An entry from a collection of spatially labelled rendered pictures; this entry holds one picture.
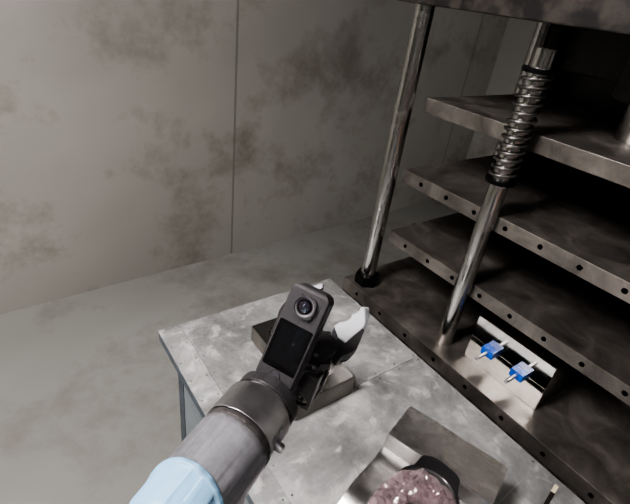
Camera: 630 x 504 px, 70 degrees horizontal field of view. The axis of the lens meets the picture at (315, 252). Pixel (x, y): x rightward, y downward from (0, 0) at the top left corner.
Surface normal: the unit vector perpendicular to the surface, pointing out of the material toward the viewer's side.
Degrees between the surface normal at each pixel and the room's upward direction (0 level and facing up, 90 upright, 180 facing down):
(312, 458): 0
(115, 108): 90
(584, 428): 0
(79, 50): 90
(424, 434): 0
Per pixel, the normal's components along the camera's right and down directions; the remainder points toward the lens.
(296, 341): -0.28, -0.04
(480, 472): 0.12, -0.85
